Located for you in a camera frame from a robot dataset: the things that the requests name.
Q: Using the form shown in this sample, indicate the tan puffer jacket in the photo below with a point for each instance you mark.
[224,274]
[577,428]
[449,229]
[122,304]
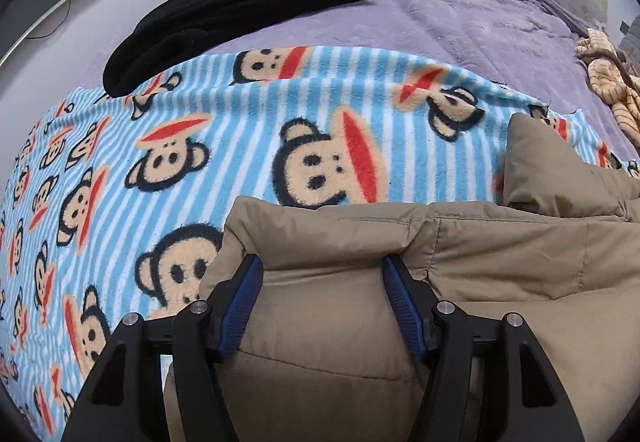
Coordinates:
[330,312]

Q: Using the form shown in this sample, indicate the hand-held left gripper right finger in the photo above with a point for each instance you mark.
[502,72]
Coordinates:
[405,307]

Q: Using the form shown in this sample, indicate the purple bedspread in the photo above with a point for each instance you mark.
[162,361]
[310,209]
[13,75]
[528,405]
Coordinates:
[475,22]

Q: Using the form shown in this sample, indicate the folded black garment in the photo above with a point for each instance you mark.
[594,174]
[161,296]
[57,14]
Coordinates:
[240,7]

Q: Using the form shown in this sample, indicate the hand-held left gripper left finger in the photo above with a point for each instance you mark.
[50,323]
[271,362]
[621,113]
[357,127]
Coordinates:
[242,302]

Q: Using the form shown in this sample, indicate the beige striped clothes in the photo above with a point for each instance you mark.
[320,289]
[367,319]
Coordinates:
[615,77]

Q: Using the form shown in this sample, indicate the monkey print striped blanket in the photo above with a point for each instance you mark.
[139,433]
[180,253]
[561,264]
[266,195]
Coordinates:
[225,132]

